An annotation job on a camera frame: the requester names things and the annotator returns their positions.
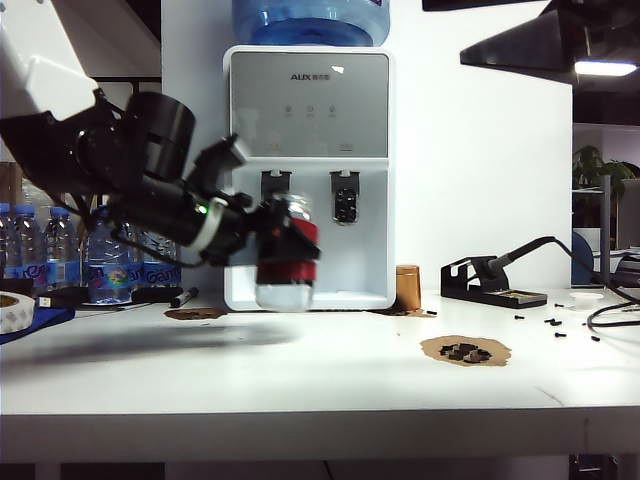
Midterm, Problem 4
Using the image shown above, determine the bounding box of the small black box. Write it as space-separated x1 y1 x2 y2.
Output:
0 278 35 296

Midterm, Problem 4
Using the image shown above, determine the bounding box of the wooden frame with plastic wrap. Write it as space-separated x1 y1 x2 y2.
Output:
0 160 51 211

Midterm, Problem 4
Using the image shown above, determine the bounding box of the black soldering iron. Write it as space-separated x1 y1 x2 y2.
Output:
480 236 564 281

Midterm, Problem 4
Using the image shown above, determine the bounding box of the small white dish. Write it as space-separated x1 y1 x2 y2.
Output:
569 293 604 311

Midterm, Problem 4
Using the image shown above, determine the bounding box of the black block with white label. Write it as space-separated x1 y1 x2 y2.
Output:
35 287 89 309

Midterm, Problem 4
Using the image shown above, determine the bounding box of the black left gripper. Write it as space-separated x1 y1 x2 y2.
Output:
199 192 322 267

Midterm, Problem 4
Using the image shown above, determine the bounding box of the black soldering iron stand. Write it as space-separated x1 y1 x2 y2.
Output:
439 255 548 309

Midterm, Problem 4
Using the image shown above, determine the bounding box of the blue water jug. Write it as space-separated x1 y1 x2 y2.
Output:
231 0 391 49

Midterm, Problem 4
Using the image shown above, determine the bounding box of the white AUX water dispenser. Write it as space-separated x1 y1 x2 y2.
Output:
223 45 397 311

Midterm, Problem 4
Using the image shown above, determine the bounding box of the white tape roll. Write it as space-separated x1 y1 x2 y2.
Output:
0 292 37 335

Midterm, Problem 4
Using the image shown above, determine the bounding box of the ceiling light panel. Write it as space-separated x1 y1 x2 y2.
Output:
573 60 638 78

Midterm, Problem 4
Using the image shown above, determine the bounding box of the brown paper patch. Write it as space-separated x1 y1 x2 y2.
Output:
377 306 431 318
163 307 227 322

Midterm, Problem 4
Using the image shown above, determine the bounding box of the grey metal post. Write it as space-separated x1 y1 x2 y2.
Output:
598 174 613 288

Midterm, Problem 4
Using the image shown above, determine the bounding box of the blue-capped plastic water bottle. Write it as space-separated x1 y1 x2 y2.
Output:
0 202 12 280
12 203 42 282
85 207 133 306
122 234 145 291
143 238 182 290
44 207 82 290

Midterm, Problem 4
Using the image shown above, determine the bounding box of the blue cloth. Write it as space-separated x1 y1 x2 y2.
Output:
0 307 76 346

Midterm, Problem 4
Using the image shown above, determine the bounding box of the brown cylindrical container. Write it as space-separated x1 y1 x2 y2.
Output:
395 264 421 312

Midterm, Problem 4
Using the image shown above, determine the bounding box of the green potted plant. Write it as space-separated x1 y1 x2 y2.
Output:
572 144 640 194

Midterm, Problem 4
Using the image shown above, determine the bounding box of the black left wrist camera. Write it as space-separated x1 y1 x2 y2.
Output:
187 132 251 189

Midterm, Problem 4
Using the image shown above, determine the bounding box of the black marker pen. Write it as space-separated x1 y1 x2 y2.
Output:
169 287 200 309

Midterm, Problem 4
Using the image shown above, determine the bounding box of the brown pad with black screws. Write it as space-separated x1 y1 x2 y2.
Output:
419 335 512 369

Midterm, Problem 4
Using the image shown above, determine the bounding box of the grey monitor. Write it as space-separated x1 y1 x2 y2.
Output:
615 179 640 251

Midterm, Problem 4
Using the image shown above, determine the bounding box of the dark brown chip pile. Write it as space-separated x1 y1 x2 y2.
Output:
438 343 494 364

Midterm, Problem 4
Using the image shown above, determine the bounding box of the blue chair back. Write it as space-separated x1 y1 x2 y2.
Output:
571 230 594 289

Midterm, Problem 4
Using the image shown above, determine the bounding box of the black flat object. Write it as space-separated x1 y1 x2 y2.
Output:
130 286 184 304

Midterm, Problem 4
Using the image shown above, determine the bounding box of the black dispenser tap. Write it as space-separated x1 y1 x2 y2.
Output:
328 169 361 226
259 169 293 202

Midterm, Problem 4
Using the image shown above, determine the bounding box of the glass bottle with red belts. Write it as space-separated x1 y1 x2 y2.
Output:
254 192 322 312

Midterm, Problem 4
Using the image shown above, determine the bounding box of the black power cable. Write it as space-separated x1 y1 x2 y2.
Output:
552 237 640 330

